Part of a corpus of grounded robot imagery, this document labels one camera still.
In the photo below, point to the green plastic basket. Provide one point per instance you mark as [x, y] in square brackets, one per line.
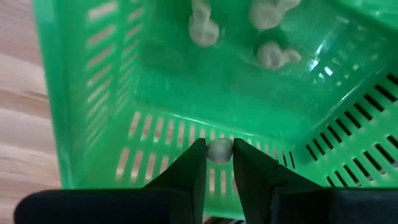
[186, 93]

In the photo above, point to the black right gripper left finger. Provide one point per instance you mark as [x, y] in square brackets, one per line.
[140, 205]

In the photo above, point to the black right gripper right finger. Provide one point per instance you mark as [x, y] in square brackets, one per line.
[295, 205]

